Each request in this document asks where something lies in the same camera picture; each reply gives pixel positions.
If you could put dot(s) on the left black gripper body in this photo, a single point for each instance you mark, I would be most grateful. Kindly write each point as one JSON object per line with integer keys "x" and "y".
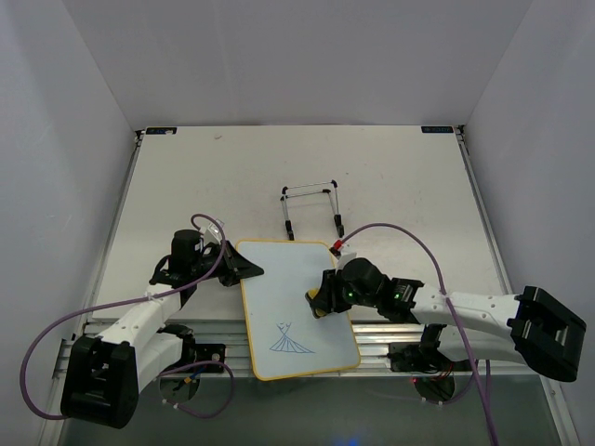
{"x": 206, "y": 263}

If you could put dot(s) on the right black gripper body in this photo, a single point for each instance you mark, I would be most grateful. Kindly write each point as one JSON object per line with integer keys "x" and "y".
{"x": 340, "y": 296}

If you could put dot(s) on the yellow black eraser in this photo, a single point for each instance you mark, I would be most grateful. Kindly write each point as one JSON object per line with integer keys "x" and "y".
{"x": 316, "y": 305}

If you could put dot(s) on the yellow framed whiteboard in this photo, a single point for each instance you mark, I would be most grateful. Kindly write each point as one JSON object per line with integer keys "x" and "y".
{"x": 285, "y": 340}

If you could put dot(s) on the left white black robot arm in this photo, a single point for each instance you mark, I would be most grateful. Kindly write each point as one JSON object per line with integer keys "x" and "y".
{"x": 107, "y": 371}

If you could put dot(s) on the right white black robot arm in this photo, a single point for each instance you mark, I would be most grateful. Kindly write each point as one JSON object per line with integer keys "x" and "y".
{"x": 532, "y": 328}

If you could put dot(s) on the left blue corner label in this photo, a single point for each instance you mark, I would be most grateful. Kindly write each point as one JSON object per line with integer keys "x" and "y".
{"x": 161, "y": 131}

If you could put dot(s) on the blue corner label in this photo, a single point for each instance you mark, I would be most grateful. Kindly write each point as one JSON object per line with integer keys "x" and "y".
{"x": 437, "y": 129}
{"x": 161, "y": 131}

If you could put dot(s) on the right blue corner label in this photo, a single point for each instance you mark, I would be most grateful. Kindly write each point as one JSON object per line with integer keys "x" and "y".
{"x": 437, "y": 129}

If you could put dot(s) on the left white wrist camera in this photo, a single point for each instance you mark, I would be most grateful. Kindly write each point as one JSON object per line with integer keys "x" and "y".
{"x": 211, "y": 234}

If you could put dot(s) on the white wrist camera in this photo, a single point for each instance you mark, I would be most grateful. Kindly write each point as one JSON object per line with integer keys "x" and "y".
{"x": 211, "y": 234}
{"x": 342, "y": 253}

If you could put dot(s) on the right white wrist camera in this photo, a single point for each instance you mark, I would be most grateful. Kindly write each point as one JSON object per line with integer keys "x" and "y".
{"x": 342, "y": 253}

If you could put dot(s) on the aluminium rail frame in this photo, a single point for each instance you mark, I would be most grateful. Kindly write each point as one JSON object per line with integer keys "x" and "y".
{"x": 150, "y": 349}

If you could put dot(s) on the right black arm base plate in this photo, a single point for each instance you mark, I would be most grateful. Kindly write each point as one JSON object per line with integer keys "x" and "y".
{"x": 415, "y": 358}

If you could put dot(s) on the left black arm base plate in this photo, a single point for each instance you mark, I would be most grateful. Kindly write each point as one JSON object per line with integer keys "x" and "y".
{"x": 200, "y": 359}

